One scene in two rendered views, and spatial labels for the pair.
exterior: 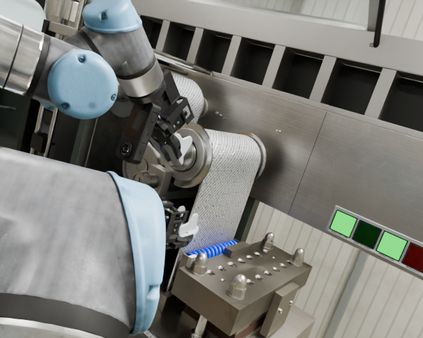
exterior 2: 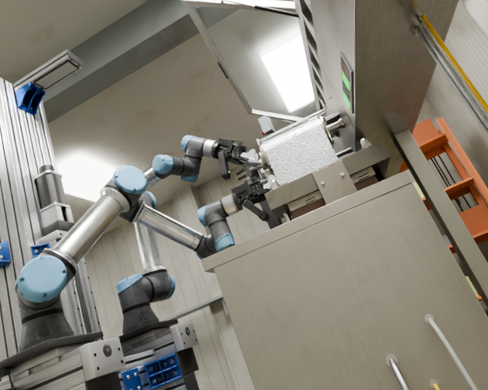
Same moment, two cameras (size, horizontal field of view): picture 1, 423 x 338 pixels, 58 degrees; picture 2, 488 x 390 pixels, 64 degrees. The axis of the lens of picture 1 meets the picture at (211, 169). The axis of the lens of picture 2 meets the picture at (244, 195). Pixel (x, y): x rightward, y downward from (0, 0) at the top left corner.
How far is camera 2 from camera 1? 1.44 m
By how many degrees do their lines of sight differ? 72
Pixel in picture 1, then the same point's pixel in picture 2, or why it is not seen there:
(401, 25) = not seen: outside the picture
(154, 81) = (208, 146)
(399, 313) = not seen: outside the picture
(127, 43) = (190, 145)
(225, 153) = (277, 139)
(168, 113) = (228, 150)
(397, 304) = not seen: outside the picture
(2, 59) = (148, 173)
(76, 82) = (155, 164)
